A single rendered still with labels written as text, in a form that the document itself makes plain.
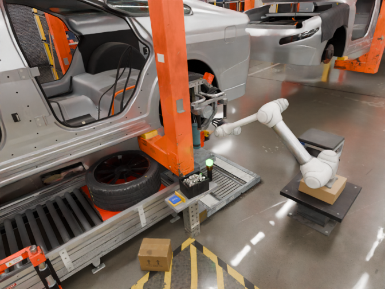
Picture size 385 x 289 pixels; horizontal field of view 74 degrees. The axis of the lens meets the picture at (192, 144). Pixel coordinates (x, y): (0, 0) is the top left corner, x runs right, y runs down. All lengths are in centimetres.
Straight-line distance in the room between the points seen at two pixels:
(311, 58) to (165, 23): 335
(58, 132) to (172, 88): 92
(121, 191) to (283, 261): 138
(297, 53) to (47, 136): 379
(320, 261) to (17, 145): 236
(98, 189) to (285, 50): 359
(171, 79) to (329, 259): 180
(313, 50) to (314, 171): 291
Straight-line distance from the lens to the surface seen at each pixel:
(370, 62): 548
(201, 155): 296
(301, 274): 224
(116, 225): 212
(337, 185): 242
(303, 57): 467
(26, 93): 203
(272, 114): 206
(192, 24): 254
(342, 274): 233
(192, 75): 256
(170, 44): 174
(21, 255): 201
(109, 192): 219
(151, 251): 208
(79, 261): 218
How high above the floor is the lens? 178
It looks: 29 degrees down
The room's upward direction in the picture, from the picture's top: 4 degrees counter-clockwise
